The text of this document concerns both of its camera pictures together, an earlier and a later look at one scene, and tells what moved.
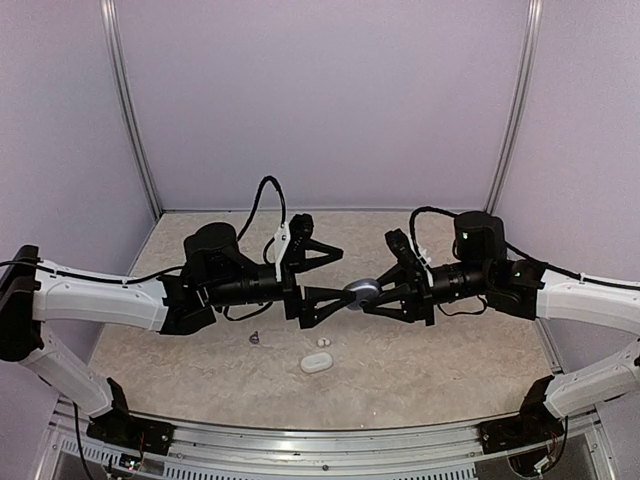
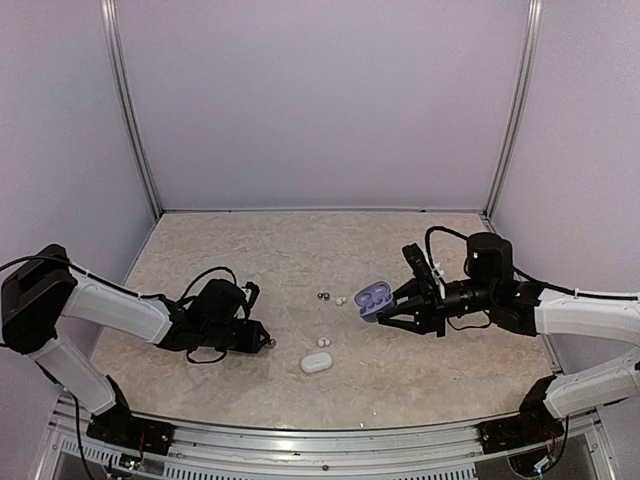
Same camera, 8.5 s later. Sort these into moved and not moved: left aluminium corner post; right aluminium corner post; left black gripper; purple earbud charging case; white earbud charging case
Moved: left black gripper; purple earbud charging case
Not moved: left aluminium corner post; white earbud charging case; right aluminium corner post
